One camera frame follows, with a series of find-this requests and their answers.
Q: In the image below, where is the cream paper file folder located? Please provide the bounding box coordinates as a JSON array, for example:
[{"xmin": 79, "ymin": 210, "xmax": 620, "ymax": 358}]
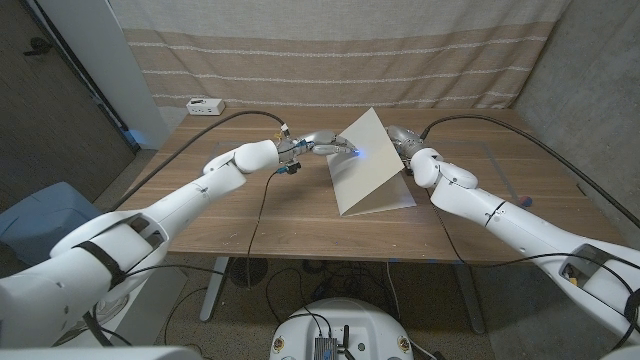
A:
[{"xmin": 326, "ymin": 106, "xmax": 418, "ymax": 218}]

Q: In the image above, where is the blue padded seat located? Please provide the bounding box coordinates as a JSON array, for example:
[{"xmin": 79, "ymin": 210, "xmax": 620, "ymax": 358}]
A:
[{"xmin": 0, "ymin": 181, "xmax": 101, "ymax": 266}]

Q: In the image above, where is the black round floor fan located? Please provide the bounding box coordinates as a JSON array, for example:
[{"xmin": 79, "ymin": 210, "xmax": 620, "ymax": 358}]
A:
[{"xmin": 228, "ymin": 257, "xmax": 270, "ymax": 289}]

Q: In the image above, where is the grey table leg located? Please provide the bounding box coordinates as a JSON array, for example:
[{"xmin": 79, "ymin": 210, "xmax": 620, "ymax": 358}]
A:
[{"xmin": 452, "ymin": 263, "xmax": 487, "ymax": 335}]

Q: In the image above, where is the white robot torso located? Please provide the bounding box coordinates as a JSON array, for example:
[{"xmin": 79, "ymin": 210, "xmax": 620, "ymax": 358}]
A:
[{"xmin": 269, "ymin": 297, "xmax": 415, "ymax": 360}]

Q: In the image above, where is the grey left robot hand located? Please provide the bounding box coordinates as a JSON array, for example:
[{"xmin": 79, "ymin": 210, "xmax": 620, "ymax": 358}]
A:
[{"xmin": 277, "ymin": 129, "xmax": 360, "ymax": 169}]

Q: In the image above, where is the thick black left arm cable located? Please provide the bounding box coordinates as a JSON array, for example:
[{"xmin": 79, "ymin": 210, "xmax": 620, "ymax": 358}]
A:
[{"xmin": 109, "ymin": 110, "xmax": 287, "ymax": 211}]

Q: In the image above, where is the white table leg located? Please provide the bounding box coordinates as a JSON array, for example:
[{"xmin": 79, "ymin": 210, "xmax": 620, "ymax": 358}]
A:
[{"xmin": 199, "ymin": 256, "xmax": 230, "ymax": 321}]

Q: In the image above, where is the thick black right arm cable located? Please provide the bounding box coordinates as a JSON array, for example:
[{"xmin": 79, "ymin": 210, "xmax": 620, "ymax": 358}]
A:
[{"xmin": 419, "ymin": 114, "xmax": 640, "ymax": 229}]

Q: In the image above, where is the thin black left wrist cable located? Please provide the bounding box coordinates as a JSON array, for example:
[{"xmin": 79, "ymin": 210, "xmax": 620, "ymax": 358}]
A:
[{"xmin": 246, "ymin": 169, "xmax": 281, "ymax": 290}]

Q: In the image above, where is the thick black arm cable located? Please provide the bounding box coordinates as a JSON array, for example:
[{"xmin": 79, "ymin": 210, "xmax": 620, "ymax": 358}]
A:
[
  {"xmin": 109, "ymin": 110, "xmax": 287, "ymax": 211},
  {"xmin": 419, "ymin": 114, "xmax": 640, "ymax": 229}
]

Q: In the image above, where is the white floor platform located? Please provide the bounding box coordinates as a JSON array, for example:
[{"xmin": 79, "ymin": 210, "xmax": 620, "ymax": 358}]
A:
[{"xmin": 99, "ymin": 264, "xmax": 189, "ymax": 349}]

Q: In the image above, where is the beige striped cloth backdrop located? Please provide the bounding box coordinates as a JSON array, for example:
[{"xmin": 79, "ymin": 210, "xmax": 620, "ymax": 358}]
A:
[{"xmin": 108, "ymin": 0, "xmax": 571, "ymax": 110}]

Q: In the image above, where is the black door handle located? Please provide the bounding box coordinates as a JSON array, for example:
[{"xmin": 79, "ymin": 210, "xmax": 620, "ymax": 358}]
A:
[{"xmin": 23, "ymin": 37, "xmax": 54, "ymax": 57}]

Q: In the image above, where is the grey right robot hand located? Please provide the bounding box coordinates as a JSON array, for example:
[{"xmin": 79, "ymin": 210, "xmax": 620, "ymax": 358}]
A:
[{"xmin": 387, "ymin": 124, "xmax": 427, "ymax": 159}]

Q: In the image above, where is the white power strip box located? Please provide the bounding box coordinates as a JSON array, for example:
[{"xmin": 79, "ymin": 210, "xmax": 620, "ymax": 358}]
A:
[{"xmin": 186, "ymin": 98, "xmax": 226, "ymax": 117}]

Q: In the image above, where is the grey electronics box on torso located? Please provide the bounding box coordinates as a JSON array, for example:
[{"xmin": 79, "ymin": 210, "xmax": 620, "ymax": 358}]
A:
[{"xmin": 313, "ymin": 336, "xmax": 340, "ymax": 360}]

